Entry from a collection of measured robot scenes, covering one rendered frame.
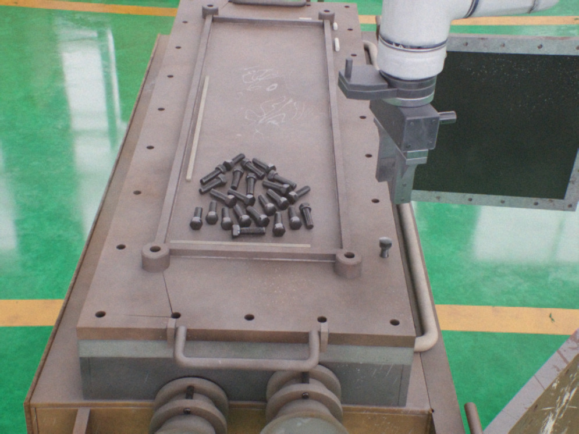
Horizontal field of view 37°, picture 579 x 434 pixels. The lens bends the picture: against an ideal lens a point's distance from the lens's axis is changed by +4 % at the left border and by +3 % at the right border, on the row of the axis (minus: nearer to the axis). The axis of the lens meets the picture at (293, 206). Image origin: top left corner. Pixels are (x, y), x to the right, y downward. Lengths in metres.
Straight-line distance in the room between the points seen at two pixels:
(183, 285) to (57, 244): 2.49
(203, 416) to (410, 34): 0.57
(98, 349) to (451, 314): 2.31
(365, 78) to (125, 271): 0.45
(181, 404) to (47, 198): 2.88
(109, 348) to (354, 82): 0.48
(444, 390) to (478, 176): 1.50
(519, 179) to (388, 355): 1.62
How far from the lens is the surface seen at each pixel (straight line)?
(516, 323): 3.38
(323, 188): 1.43
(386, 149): 1.21
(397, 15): 1.06
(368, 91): 1.08
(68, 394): 1.26
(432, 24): 1.06
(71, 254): 3.60
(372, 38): 2.40
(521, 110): 2.61
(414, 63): 1.08
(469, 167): 2.68
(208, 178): 1.42
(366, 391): 1.21
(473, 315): 3.36
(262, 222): 1.31
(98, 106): 4.74
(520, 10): 1.13
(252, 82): 1.79
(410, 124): 1.09
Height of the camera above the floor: 2.12
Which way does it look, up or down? 33 degrees down
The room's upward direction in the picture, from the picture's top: 3 degrees clockwise
